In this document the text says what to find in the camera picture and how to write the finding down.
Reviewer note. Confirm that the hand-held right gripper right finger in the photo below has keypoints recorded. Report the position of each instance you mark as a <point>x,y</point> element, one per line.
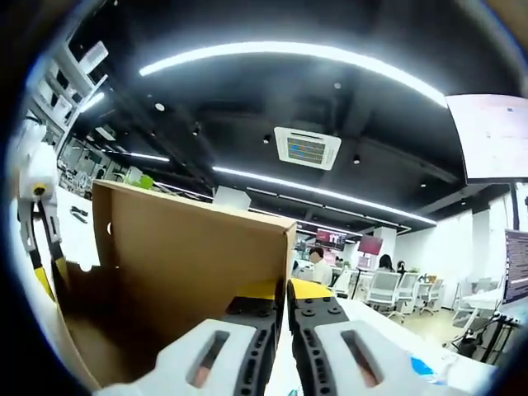
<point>330,350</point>

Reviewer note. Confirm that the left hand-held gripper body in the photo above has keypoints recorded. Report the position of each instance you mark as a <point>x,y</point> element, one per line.
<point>39,169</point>

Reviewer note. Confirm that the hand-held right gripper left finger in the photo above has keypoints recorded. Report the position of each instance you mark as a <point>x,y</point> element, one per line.
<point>231,354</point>

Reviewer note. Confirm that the blue soft tissue pack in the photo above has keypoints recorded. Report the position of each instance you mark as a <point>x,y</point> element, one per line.
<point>422,367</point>

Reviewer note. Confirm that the brown cardboard shoe box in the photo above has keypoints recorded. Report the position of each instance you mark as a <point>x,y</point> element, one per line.
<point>173,255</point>

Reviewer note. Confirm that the small black object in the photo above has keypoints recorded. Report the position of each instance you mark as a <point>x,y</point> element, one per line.
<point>79,213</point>

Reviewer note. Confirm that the grey metal shelf rack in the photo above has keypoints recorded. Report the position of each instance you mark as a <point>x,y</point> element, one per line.
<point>62,95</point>

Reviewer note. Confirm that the white office chair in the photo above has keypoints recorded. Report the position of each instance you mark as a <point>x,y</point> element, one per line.
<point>383,288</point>
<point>408,288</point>
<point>433,293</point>

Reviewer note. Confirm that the green plant in white pot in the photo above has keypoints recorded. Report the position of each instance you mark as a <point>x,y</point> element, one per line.
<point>142,179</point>

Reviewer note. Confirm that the white ribbed appliance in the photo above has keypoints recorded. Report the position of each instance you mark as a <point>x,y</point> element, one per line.
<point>95,55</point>

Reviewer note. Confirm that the white ceiling light strip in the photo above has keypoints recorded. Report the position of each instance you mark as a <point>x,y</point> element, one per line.
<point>321,191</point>
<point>288,47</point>

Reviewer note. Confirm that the white office desk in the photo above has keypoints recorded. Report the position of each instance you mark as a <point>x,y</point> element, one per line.
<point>491,299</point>

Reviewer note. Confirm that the white ceiling air conditioner vent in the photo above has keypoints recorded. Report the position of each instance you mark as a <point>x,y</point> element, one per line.
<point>307,148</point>

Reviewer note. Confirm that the large hanging display screen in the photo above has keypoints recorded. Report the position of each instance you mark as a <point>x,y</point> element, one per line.
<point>491,136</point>

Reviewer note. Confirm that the bright red wall screen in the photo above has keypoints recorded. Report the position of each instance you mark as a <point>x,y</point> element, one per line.
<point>330,238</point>

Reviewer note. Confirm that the dark red wall screen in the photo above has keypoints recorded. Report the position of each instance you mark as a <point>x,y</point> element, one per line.
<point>370,244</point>

